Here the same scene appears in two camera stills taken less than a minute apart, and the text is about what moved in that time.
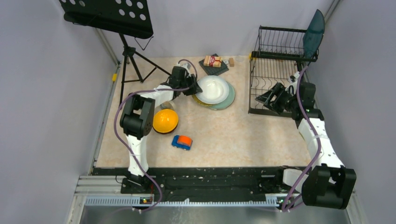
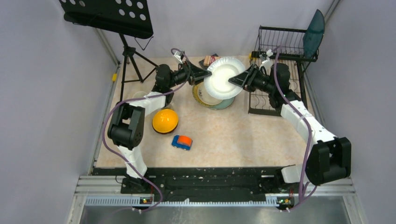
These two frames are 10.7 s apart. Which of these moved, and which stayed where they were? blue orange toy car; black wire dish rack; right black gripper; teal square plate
Moved: right black gripper
Stayed: blue orange toy car; black wire dish rack; teal square plate
